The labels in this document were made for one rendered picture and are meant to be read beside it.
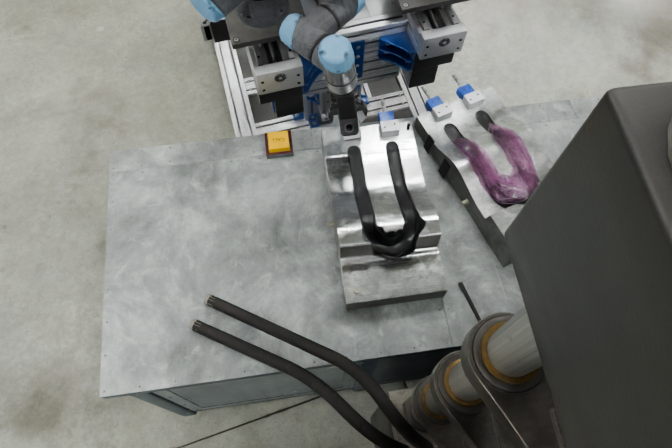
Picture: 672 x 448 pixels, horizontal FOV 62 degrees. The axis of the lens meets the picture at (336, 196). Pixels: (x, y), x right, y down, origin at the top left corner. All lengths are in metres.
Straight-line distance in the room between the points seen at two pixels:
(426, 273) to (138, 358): 0.76
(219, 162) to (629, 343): 1.45
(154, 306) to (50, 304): 1.07
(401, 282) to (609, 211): 1.15
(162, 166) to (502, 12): 2.14
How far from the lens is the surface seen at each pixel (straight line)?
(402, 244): 1.48
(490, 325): 0.75
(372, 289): 1.45
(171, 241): 1.61
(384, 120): 1.62
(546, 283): 0.43
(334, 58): 1.24
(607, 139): 0.33
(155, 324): 1.55
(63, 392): 2.47
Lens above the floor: 2.24
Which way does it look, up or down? 64 degrees down
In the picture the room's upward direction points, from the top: 1 degrees clockwise
